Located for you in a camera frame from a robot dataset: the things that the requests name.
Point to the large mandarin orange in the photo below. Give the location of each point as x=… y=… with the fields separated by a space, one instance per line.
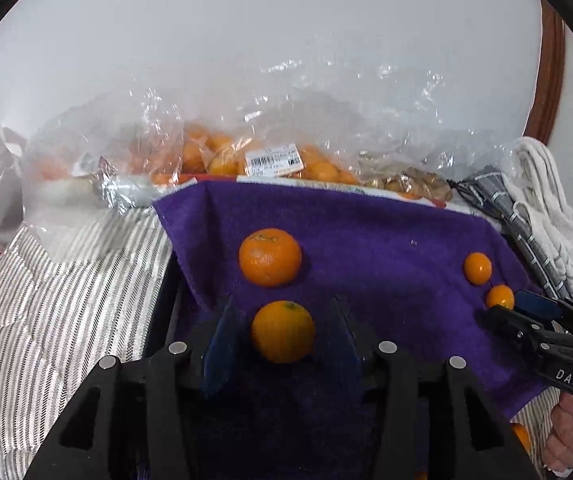
x=270 y=257

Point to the striped bed quilt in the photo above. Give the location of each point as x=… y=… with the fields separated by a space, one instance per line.
x=41 y=310

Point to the brown wooden door frame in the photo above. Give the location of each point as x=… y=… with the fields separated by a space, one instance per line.
x=548 y=70

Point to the purple towel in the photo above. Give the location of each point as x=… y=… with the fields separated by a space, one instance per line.
x=366 y=240

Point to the person's right hand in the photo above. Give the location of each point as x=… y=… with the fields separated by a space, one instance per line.
x=563 y=435

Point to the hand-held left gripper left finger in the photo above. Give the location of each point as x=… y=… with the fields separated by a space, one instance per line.
x=219 y=355

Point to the white striped towel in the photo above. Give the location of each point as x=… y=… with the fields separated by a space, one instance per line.
x=541 y=195

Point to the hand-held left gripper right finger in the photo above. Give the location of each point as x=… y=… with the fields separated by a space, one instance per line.
x=349 y=355

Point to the small kumquat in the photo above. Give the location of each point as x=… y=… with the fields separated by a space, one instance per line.
x=477 y=267
x=498 y=296

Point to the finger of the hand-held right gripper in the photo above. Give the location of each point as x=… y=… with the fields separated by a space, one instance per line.
x=508 y=321
x=533 y=302

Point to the clear plastic bag of oranges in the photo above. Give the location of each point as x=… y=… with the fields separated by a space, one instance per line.
x=216 y=155

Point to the clear plastic bag of longans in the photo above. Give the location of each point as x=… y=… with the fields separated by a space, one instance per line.
x=416 y=180

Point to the grey checked cloth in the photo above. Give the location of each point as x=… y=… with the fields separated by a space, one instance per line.
x=511 y=220

